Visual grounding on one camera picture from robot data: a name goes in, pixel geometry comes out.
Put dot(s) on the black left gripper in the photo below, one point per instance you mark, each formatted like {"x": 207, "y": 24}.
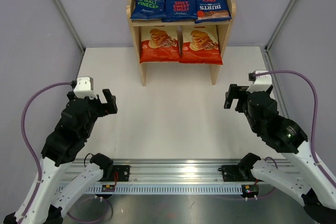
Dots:
{"x": 111, "y": 108}

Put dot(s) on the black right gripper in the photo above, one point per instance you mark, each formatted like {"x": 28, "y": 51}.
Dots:
{"x": 235, "y": 92}

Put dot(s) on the cassava chips bag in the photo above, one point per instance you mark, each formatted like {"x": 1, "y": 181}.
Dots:
{"x": 159, "y": 44}
{"x": 200, "y": 45}

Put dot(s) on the blue spicy chilli bag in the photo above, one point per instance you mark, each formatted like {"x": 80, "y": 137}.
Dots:
{"x": 212, "y": 11}
{"x": 178, "y": 10}

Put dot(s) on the blue sea salt vinegar bag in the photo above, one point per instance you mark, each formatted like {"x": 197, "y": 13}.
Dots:
{"x": 148, "y": 9}

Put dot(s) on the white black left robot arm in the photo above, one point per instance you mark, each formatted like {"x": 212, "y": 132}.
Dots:
{"x": 42, "y": 205}

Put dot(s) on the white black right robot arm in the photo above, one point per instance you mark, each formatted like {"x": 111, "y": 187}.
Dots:
{"x": 311, "y": 189}

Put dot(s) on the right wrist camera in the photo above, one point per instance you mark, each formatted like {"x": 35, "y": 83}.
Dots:
{"x": 261, "y": 81}

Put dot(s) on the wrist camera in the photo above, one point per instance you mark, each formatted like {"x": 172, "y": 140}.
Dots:
{"x": 261, "y": 81}
{"x": 84, "y": 88}

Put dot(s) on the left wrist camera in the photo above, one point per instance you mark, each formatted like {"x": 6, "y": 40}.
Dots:
{"x": 84, "y": 88}

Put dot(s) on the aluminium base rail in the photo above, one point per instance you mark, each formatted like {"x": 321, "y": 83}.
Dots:
{"x": 169, "y": 177}

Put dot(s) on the aluminium frame post right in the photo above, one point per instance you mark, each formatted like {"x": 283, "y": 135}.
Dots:
{"x": 289, "y": 8}

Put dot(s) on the aluminium frame post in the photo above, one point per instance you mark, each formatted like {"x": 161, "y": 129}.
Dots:
{"x": 69, "y": 25}
{"x": 289, "y": 8}

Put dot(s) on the aluminium frame post left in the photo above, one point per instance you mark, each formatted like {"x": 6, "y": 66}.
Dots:
{"x": 69, "y": 25}

